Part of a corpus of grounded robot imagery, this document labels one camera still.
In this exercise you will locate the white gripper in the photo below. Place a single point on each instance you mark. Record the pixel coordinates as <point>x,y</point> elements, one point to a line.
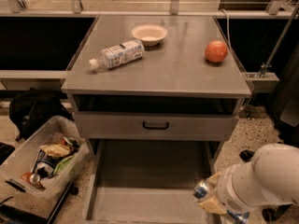
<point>230,188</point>

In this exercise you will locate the blue silver redbull can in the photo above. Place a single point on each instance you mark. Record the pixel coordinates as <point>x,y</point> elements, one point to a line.
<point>205,189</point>

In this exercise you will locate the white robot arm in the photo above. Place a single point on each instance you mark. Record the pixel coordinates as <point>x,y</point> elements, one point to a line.
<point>270,178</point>

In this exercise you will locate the open grey bottom drawer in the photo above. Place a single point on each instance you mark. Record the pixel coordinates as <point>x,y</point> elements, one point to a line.
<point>147,182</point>

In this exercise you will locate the grey drawer cabinet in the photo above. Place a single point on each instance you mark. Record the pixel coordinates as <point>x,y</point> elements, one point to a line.
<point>173,78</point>

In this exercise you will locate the red soda can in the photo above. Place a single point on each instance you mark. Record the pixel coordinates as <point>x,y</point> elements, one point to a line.
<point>31,178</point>

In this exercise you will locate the black office chair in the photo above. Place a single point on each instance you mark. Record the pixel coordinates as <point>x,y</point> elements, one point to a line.
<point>269,214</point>

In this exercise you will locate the red apple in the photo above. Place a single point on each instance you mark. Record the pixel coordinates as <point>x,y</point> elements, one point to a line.
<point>216,51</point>

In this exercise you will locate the green snack bag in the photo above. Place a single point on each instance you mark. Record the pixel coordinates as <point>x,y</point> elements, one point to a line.
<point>62,164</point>

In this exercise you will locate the yellow chip bag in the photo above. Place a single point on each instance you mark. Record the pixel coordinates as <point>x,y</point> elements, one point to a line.
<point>56,150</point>

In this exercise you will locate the clear plastic water bottle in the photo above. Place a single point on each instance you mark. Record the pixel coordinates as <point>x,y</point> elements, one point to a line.
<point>118,55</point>

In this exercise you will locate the clear plastic storage bin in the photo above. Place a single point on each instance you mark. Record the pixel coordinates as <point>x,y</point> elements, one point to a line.
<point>29,157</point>

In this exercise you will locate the white paper bowl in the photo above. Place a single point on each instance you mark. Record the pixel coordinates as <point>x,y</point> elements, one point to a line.
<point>149,34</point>

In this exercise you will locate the black backpack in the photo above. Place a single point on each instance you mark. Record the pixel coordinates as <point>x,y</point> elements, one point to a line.
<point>31,109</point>

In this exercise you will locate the grey drawer with black handle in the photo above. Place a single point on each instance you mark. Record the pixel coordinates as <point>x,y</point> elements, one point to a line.
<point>155,127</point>

